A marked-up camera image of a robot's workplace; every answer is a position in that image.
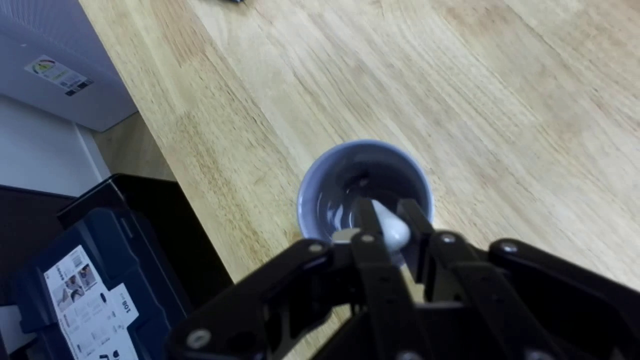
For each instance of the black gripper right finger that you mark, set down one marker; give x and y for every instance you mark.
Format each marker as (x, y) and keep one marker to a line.
(533, 292)

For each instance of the navy box with white label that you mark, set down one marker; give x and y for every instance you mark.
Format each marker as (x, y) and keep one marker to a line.
(100, 287)

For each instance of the black case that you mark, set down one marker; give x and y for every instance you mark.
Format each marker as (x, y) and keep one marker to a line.
(181, 227)

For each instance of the grey panel with sticker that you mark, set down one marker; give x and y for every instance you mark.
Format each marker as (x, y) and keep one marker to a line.
(52, 72)

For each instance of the white cabinet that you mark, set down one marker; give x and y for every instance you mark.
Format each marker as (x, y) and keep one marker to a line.
(41, 157)

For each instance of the grey ceramic mug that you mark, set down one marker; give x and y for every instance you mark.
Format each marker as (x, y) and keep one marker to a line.
(330, 182)

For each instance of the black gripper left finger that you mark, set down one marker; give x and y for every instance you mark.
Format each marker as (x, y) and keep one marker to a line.
(267, 292)

